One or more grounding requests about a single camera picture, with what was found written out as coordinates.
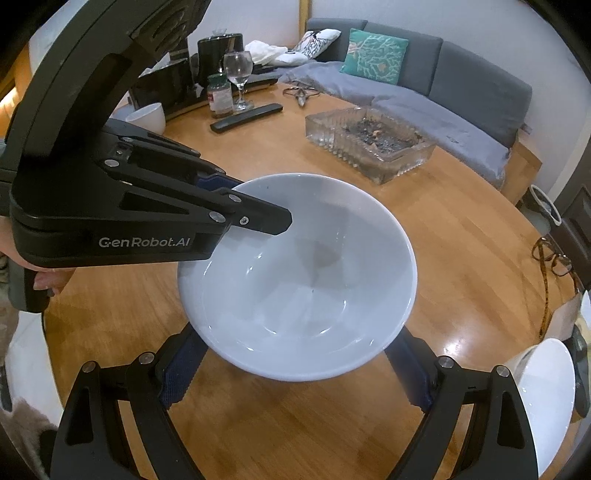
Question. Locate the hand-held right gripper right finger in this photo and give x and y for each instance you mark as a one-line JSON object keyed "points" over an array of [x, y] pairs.
{"points": [[413, 374]]}

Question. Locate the brown eyeglasses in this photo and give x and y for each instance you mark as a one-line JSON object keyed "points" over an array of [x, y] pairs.
{"points": [[561, 267]]}

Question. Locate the white bowl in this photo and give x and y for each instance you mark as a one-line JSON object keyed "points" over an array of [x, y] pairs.
{"points": [[300, 286], [549, 406]]}

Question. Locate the teal patterned pillow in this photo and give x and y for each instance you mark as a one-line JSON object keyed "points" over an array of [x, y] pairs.
{"points": [[374, 55]]}

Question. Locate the white patterned pillow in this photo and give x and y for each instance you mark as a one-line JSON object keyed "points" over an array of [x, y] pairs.
{"points": [[318, 41]]}

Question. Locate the black remote control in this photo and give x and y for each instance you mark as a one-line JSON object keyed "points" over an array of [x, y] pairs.
{"points": [[244, 117]]}

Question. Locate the small glass jar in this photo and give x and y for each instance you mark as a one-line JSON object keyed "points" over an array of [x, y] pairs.
{"points": [[219, 97]]}

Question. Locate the black cylindrical kettle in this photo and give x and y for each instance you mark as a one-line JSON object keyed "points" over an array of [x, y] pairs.
{"points": [[217, 55]]}

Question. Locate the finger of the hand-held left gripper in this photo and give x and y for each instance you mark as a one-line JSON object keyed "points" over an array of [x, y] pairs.
{"points": [[217, 181], [258, 217]]}

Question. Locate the wine glass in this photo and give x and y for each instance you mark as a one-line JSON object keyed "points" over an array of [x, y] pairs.
{"points": [[238, 67]]}

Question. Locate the white cup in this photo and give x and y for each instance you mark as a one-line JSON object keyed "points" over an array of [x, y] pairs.
{"points": [[150, 117]]}

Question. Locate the grey sofa blanket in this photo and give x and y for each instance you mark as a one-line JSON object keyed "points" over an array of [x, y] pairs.
{"points": [[415, 106]]}

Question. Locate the white clothing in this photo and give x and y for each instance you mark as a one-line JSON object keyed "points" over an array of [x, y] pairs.
{"points": [[272, 53]]}

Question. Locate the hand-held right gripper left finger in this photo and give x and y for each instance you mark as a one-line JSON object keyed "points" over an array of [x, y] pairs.
{"points": [[178, 374]]}

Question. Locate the person's left hand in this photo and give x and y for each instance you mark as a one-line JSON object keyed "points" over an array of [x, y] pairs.
{"points": [[57, 279]]}

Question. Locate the small metal tongs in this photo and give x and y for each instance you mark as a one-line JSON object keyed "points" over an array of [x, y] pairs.
{"points": [[300, 94]]}

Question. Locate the tissue box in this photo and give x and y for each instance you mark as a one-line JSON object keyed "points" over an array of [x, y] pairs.
{"points": [[572, 314]]}

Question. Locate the glass ashtray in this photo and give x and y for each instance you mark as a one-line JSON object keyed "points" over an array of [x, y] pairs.
{"points": [[369, 138]]}

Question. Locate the upright wooden board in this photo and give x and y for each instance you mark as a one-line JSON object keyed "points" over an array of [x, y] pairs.
{"points": [[304, 14]]}

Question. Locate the dark brown door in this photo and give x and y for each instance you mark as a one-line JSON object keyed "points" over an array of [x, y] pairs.
{"points": [[575, 217]]}

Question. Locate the grey trash bin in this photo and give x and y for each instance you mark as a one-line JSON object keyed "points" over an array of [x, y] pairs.
{"points": [[545, 203]]}

